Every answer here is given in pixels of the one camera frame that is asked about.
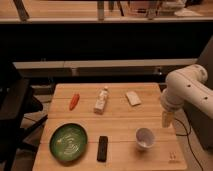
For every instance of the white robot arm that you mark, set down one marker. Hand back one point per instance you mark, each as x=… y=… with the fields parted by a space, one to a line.
x=186 y=84

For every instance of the black rectangular remote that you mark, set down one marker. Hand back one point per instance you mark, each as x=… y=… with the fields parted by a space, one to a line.
x=102 y=149

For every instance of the white paper cup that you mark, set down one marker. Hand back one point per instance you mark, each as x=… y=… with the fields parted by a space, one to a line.
x=145 y=139

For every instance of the black chair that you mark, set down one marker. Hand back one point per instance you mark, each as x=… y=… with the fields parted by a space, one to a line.
x=16 y=99

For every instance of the red orange pepper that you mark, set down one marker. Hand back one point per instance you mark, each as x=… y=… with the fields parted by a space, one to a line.
x=74 y=101

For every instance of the green round plate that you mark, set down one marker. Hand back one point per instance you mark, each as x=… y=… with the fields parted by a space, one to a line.
x=68 y=142

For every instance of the white plastic bottle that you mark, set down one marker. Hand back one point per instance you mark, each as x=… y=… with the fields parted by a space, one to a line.
x=101 y=101

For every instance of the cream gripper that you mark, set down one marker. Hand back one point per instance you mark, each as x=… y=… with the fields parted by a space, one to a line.
x=167 y=118

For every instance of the white sponge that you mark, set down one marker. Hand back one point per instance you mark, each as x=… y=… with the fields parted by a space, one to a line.
x=133 y=98

